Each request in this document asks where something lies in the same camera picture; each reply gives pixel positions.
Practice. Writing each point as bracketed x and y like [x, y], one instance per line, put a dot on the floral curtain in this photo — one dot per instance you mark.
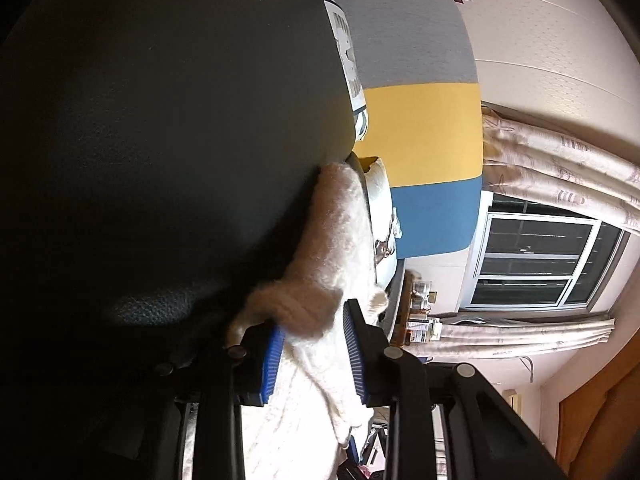
[502, 339]
[554, 169]

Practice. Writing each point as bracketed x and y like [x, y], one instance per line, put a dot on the wooden desk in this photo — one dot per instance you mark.
[414, 307]

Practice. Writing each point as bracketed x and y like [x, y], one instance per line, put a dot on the left floral curtain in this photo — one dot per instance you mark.
[554, 169]

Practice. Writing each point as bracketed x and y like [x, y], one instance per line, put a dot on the white deer print pillow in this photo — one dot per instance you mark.
[385, 224]

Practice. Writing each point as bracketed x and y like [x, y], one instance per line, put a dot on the cream knit sweater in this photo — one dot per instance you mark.
[301, 432]

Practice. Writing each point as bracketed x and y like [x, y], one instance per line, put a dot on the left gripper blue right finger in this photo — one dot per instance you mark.
[376, 376]

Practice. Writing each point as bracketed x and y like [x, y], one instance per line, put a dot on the wall air conditioner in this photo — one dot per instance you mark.
[514, 399]

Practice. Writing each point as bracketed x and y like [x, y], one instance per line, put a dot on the middle floral curtain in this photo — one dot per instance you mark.
[502, 339]

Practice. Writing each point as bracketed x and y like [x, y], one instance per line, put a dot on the stack of boxes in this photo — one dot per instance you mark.
[421, 332]

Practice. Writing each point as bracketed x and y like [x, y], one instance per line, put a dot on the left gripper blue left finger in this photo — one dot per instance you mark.
[256, 374]

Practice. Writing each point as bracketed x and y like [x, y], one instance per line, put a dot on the geometric pattern pillow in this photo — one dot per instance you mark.
[346, 51]

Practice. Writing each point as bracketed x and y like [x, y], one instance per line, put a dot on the grey yellow blue sofa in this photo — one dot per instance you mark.
[417, 73]

